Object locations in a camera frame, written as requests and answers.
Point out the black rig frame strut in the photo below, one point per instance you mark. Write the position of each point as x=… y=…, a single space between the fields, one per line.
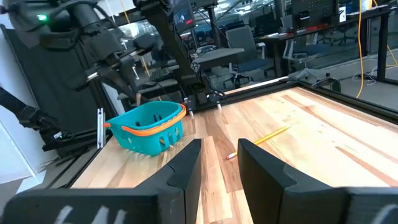
x=168 y=40

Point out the aluminium extrusion bar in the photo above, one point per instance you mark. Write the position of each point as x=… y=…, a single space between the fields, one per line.
x=100 y=130

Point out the grey flat board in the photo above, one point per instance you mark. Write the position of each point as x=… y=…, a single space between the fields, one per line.
x=217 y=57

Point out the grey office chair blue seat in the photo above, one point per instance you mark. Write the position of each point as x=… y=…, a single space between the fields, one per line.
x=242 y=40

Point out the black clamp with white leg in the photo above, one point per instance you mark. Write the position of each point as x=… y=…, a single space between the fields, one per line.
x=214 y=98
x=190 y=102

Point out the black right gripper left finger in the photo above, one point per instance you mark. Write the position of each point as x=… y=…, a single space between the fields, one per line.
x=174 y=193

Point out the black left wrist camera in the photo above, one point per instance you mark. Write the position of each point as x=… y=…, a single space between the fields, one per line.
x=144 y=42

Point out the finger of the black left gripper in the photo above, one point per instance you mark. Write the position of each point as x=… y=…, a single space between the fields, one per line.
x=132 y=71
x=116 y=76

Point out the long black desk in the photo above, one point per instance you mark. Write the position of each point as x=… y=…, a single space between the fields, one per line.
x=382 y=46

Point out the white bar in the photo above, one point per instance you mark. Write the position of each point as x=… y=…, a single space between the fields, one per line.
x=258 y=84

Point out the black pegboard panel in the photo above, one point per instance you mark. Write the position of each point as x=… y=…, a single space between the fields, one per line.
x=314 y=12

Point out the dark stand back panel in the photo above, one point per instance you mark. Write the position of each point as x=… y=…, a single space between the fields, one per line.
x=62 y=87

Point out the small display screen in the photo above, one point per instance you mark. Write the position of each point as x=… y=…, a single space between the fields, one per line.
x=183 y=15

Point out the white office chair blue seat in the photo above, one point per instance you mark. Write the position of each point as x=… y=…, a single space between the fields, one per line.
x=311 y=51

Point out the wooden pencil with pink eraser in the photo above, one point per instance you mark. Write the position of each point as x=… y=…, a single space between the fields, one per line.
x=138 y=100
x=162 y=142
x=264 y=139

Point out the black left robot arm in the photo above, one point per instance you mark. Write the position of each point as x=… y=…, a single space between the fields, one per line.
x=62 y=18

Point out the red item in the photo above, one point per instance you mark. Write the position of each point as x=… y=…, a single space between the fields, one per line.
x=317 y=27

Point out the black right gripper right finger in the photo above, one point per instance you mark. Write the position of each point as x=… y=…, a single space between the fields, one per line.
x=280 y=193

